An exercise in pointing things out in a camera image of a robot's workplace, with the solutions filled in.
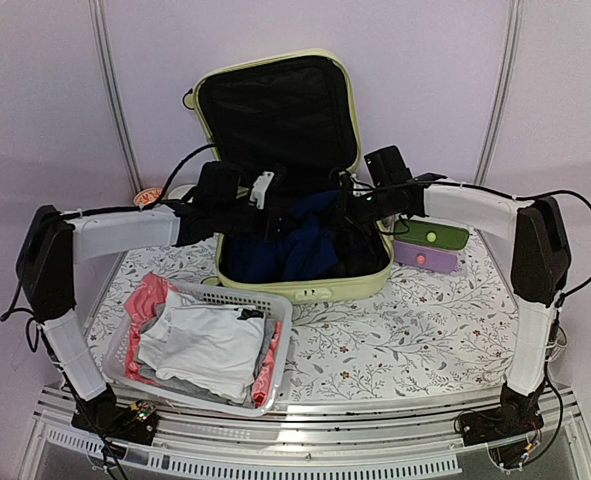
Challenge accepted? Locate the metal corner post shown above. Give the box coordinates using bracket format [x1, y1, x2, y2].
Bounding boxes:
[88, 0, 143, 194]
[474, 0, 524, 185]

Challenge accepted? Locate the dark blue garment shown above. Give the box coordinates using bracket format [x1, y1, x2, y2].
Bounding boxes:
[220, 190, 340, 284]

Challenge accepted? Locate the pink printed garment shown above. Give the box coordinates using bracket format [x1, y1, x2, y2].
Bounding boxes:
[125, 273, 282, 408]

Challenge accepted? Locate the white t-shirt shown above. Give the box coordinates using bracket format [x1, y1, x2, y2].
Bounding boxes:
[137, 290, 266, 402]

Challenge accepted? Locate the white plastic mesh basket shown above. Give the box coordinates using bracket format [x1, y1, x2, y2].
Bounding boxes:
[102, 280, 292, 417]

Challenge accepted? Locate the light green hard-shell suitcase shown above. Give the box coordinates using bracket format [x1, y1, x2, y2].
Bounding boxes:
[183, 51, 393, 293]

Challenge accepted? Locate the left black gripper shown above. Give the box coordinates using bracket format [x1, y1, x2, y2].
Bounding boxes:
[215, 202, 303, 242]

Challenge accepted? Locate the green drawer with knob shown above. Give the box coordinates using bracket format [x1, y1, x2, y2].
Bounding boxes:
[393, 220, 469, 251]

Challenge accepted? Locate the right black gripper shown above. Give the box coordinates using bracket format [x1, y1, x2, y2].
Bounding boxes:
[318, 185, 394, 236]

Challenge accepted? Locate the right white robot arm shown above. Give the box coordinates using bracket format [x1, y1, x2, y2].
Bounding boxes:
[347, 146, 571, 397]

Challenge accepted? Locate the grey garment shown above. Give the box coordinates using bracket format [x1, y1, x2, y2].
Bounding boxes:
[139, 365, 254, 408]

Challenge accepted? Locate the purple drawer with pink knob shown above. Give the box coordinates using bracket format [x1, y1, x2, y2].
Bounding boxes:
[393, 241, 458, 274]

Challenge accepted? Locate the white ceramic bowl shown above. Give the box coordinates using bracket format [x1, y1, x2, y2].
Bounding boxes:
[168, 184, 195, 200]

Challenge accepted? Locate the pink bowl behind basket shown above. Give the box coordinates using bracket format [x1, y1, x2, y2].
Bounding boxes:
[133, 187, 163, 207]

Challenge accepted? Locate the right metal corner post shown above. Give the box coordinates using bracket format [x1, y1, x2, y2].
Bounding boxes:
[474, 0, 524, 185]

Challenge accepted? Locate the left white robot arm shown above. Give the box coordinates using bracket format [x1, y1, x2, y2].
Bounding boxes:
[1, 161, 282, 434]

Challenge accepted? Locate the left metal corner post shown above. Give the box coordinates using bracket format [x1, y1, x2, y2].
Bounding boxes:
[88, 0, 143, 194]

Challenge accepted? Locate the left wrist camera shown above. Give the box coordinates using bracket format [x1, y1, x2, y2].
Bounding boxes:
[248, 170, 286, 210]

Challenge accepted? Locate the floral patterned tablecloth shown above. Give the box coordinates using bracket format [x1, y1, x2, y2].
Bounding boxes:
[70, 199, 551, 402]

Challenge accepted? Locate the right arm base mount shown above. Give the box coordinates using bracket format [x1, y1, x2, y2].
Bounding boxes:
[454, 386, 544, 470]

